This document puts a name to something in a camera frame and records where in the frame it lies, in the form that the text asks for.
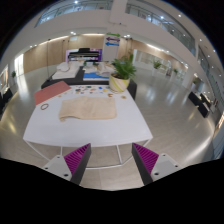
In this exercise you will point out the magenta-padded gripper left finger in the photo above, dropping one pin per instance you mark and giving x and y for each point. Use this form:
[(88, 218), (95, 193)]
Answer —
[(77, 159)]

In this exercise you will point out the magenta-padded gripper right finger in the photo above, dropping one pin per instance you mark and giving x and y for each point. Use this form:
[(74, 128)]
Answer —
[(146, 159)]

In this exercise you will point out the beige terry towel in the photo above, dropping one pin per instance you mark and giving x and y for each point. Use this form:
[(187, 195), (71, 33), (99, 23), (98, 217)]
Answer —
[(88, 108)]

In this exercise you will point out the pink rectangular board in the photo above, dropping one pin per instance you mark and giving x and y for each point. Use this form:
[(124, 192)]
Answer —
[(51, 92)]

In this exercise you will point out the brown wooden token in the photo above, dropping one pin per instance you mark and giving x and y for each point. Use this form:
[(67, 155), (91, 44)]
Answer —
[(110, 95)]

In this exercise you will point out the group of black chairs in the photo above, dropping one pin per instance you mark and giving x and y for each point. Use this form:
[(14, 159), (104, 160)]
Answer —
[(6, 98), (200, 104)]

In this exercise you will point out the black display platform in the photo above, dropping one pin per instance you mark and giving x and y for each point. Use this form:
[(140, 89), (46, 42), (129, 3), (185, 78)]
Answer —
[(66, 81)]

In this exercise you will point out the potted plant in striped pot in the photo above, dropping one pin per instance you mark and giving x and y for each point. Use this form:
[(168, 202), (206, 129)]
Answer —
[(118, 83)]

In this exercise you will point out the model on blue base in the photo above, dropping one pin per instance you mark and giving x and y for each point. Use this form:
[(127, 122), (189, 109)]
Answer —
[(91, 76)]

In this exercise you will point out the white architectural model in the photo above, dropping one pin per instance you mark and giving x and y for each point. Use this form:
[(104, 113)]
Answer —
[(66, 73)]

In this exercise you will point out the small background potted plant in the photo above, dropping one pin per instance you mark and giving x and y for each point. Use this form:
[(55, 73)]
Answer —
[(13, 74), (157, 64)]

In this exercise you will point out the purple display screen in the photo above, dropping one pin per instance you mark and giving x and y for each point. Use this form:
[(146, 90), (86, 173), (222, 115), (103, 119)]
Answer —
[(100, 51)]

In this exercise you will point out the blue arrow sign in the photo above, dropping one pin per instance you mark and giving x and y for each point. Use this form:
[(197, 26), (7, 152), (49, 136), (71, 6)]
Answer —
[(112, 43)]

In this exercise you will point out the purple arrow sign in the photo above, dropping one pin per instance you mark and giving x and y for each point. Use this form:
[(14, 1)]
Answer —
[(113, 39)]

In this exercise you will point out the green arrow sign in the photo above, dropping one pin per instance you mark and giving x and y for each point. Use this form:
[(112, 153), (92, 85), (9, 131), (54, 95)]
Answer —
[(113, 34)]

